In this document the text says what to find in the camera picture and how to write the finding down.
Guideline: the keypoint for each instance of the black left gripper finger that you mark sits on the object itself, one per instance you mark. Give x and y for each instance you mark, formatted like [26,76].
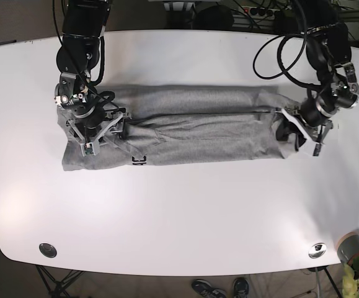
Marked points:
[284,130]
[299,141]

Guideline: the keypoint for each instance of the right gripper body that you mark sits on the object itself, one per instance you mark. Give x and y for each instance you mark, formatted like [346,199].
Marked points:
[88,114]

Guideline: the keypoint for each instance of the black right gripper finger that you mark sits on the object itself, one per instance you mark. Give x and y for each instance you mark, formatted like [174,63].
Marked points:
[120,130]

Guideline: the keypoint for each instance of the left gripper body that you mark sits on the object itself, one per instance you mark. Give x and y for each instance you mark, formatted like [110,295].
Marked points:
[313,117]

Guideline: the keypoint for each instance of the grey T-shirt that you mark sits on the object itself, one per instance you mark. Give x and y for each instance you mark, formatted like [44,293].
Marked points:
[172,125]

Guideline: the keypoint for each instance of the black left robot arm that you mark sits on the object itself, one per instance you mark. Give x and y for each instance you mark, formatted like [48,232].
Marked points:
[326,45]

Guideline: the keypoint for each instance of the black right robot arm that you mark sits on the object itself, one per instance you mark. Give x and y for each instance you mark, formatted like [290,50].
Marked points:
[81,62]

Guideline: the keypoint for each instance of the right table grommet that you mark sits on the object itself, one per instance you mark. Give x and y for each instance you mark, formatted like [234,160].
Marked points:
[317,250]

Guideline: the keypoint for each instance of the table grommet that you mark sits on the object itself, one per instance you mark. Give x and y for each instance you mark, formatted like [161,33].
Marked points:
[317,250]
[48,250]

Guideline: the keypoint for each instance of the grey plant pot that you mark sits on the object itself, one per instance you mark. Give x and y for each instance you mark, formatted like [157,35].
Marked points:
[348,248]

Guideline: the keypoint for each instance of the white power strip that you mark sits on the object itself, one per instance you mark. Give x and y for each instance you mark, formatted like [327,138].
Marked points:
[259,12]

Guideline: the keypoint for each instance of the left table grommet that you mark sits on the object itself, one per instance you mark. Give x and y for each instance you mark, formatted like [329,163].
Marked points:
[48,250]

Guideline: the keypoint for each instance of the dark shoe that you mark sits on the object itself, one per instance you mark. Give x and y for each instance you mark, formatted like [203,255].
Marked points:
[204,289]
[240,288]

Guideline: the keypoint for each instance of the black folding stand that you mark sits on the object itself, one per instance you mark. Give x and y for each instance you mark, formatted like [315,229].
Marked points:
[58,288]

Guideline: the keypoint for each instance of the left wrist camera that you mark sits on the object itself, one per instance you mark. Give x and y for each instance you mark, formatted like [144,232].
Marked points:
[317,149]

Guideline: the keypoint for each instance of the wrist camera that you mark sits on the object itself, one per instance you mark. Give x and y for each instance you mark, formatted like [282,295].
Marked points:
[317,149]
[90,149]

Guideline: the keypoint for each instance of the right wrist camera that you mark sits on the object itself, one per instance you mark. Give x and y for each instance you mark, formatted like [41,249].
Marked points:
[90,149]

